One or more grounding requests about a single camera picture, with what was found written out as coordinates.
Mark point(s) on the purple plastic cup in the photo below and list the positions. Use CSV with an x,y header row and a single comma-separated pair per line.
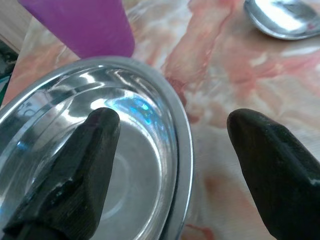
x,y
82,25

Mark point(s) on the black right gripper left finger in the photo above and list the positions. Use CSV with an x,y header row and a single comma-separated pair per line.
x,y
75,175

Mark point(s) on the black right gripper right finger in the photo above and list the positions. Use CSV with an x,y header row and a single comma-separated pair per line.
x,y
280,170

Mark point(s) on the stainless steel bowl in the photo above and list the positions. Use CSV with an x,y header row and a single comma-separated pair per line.
x,y
140,140

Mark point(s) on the stainless steel spoon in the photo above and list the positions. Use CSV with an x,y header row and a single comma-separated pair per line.
x,y
282,17

